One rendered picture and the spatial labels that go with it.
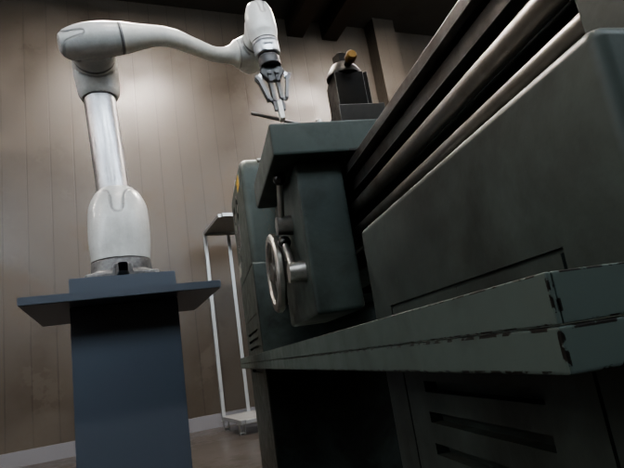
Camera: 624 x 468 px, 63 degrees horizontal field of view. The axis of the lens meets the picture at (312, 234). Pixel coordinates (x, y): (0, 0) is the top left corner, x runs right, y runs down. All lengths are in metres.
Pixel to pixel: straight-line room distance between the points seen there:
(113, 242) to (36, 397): 3.68
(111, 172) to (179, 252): 3.48
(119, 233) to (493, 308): 1.23
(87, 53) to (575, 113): 1.59
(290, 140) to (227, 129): 4.85
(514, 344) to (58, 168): 5.23
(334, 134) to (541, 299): 0.69
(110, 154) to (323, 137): 1.00
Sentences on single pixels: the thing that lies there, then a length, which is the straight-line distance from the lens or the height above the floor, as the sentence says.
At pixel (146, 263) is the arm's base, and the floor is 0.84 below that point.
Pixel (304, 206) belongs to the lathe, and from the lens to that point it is 0.86.
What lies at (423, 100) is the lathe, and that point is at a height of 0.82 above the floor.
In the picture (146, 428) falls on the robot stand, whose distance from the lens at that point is 1.33.
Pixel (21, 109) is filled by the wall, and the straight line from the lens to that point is 5.67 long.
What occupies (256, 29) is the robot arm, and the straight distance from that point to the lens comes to 1.86.
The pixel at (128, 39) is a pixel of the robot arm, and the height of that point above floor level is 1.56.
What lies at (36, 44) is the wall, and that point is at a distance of 6.02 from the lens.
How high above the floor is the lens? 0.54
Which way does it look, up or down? 13 degrees up
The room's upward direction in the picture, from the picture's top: 9 degrees counter-clockwise
